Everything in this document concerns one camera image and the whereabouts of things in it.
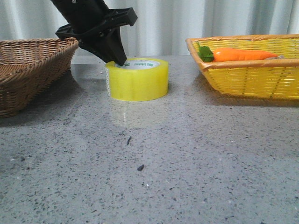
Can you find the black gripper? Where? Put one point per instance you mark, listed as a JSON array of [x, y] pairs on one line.
[[96, 27]]

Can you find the yellow packing tape roll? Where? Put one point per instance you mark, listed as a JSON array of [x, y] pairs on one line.
[[139, 79]]

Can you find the white pleated curtain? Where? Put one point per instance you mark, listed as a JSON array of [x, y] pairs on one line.
[[162, 26]]

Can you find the brown wicker basket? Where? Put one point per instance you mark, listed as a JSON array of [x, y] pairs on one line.
[[28, 67]]

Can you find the orange toy carrot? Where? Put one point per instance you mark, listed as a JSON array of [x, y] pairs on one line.
[[231, 54]]

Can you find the small black debris crumb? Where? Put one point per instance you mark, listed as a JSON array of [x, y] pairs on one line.
[[140, 168]]

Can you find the yellow wicker basket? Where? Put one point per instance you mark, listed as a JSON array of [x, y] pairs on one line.
[[269, 79]]

